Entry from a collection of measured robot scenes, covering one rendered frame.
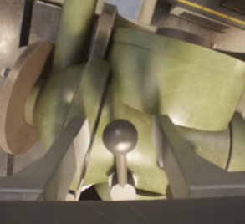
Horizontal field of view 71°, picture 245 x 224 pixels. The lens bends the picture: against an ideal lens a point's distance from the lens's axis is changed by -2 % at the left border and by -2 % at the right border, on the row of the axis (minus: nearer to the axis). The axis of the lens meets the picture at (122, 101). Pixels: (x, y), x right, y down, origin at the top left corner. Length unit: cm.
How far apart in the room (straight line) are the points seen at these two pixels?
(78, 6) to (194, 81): 18
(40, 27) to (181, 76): 40
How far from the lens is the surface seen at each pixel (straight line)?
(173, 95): 17
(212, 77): 18
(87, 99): 18
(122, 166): 17
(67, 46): 27
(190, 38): 23
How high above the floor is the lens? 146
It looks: 73 degrees down
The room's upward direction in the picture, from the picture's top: 179 degrees counter-clockwise
